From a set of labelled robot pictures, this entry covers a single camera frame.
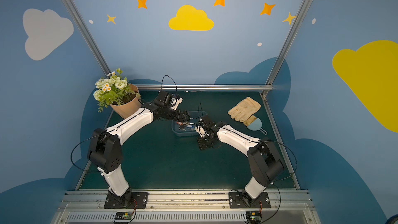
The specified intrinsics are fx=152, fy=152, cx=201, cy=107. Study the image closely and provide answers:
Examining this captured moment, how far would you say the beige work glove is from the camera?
3.59 ft

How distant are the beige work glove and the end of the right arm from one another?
1.25 ft

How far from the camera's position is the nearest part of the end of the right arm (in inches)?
25.6
